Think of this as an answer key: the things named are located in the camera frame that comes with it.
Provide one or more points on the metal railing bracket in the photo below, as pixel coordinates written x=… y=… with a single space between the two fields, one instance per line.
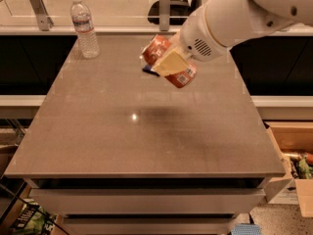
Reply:
x=44 y=21
x=164 y=15

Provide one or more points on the red coke can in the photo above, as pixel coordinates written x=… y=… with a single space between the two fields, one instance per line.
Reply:
x=155 y=49

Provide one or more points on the black office chair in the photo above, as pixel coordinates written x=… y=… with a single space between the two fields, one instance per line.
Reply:
x=180 y=10

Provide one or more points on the grey drawer cabinet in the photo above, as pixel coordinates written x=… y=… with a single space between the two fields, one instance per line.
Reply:
x=116 y=151

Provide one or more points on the cardboard box with items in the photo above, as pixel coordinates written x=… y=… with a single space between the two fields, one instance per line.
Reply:
x=293 y=142

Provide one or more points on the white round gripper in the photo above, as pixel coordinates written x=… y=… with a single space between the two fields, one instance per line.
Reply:
x=195 y=40

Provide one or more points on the green and black snack bag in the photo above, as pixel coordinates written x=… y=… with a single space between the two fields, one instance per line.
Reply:
x=33 y=220

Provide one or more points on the middle metal railing bracket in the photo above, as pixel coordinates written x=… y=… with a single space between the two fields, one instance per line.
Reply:
x=164 y=15

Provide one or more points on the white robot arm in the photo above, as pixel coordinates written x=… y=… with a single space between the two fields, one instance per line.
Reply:
x=218 y=25

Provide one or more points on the blue snack bar wrapper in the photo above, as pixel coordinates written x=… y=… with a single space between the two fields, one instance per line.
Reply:
x=148 y=69

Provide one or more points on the blue perforated object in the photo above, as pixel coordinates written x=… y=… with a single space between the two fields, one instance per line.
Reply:
x=246 y=229

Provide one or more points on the clear plastic water bottle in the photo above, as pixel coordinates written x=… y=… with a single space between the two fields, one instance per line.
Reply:
x=83 y=25

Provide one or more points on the left metal railing bracket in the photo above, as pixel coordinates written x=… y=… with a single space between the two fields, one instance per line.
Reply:
x=44 y=21

